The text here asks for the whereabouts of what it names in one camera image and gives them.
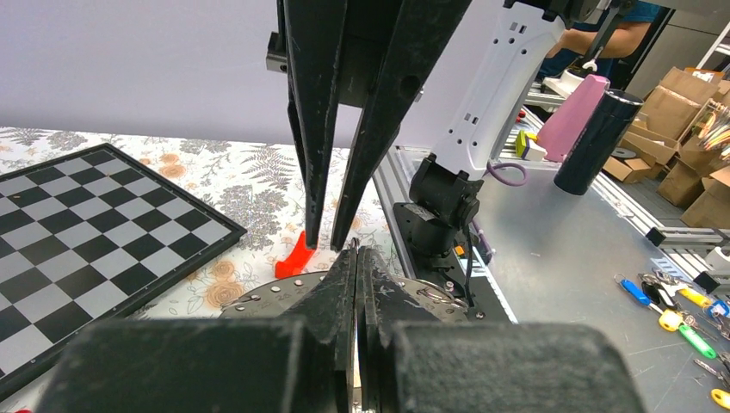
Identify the blue key tag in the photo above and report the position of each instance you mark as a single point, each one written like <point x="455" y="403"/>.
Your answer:
<point x="632" y="290"/>

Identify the yellow key tag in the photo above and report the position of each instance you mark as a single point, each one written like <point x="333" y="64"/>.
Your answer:
<point x="670" y="320"/>

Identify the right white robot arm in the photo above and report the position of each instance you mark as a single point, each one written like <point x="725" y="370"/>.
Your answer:
<point x="448" y="180"/>

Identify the pink angled block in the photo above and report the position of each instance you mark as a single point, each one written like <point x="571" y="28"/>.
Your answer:
<point x="561" y="130"/>

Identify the floral patterned table mat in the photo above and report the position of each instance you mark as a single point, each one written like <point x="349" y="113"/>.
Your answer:
<point x="257" y="185"/>

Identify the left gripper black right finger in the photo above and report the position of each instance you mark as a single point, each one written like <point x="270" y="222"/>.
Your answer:
<point x="410" y="361"/>

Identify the dark cylindrical tumbler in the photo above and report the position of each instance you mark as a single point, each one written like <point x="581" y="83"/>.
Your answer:
<point x="614" y="112"/>

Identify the cardboard boxes pile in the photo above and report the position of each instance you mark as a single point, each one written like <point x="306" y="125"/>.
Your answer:
<point x="674" y="158"/>

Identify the black white checkerboard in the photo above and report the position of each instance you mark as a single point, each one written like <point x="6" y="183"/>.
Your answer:
<point x="87" y="236"/>

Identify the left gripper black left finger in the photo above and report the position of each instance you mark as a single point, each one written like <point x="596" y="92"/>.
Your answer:
<point x="300" y="361"/>

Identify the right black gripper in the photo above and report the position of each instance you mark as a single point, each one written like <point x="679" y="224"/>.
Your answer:
<point x="389" y="50"/>

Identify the green key tag on bench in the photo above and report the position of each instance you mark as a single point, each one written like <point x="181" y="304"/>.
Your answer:
<point x="697" y="342"/>

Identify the metal key holder plate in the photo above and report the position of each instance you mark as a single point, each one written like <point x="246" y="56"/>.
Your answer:
<point x="273" y="298"/>

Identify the red curved plastic piece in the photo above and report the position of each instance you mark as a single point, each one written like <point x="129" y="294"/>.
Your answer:
<point x="296" y="261"/>

